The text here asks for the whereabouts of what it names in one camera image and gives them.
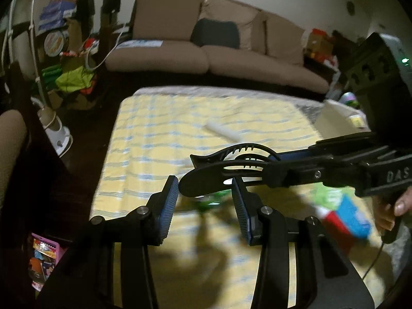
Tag brown armchair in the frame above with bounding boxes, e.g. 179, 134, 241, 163
0, 109, 28, 214

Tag green plastic bottle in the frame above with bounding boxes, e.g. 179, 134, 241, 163
193, 191, 234, 214

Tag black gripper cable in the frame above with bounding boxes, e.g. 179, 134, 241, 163
362, 236, 387, 280

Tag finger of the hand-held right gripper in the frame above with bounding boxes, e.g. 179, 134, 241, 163
178, 159, 322, 199
190, 143, 317, 168

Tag red toy boxes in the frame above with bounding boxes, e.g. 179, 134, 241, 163
303, 28, 339, 69

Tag dark cushion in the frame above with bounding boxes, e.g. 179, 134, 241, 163
190, 18, 241, 50

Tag white standing fan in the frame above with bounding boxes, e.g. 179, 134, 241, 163
2, 0, 74, 159

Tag green clothes pile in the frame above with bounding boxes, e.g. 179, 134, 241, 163
41, 65, 98, 96

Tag white and blue paper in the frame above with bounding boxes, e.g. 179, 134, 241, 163
115, 39, 165, 51

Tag green round toy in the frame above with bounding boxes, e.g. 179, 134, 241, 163
340, 92, 358, 107

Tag white cardboard box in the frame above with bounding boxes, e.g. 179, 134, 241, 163
316, 99, 371, 133

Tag brown sofa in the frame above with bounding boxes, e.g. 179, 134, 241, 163
105, 0, 331, 96

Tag round printed tin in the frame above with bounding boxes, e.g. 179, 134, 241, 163
43, 30, 70, 57

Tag white cable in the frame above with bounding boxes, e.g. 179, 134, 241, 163
84, 22, 130, 71

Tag red and blue box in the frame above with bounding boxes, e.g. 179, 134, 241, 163
316, 194, 373, 241

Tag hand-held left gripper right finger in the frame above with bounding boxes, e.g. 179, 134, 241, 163
232, 177, 375, 309

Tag yellow striped tablecloth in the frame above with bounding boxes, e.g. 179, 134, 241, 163
88, 95, 391, 309

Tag white tube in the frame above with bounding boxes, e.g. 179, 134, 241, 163
205, 122, 246, 144

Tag black chair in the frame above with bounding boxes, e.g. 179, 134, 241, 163
99, 0, 123, 41

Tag pink storage box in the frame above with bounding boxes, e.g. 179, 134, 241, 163
27, 232, 67, 293

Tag green packet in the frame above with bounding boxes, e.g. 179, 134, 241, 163
307, 183, 350, 211

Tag person's right hand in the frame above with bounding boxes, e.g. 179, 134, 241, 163
373, 188, 412, 236

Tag stack of blue boxes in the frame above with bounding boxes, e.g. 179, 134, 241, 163
38, 0, 77, 34

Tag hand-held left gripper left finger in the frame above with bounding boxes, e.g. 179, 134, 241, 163
35, 175, 179, 309

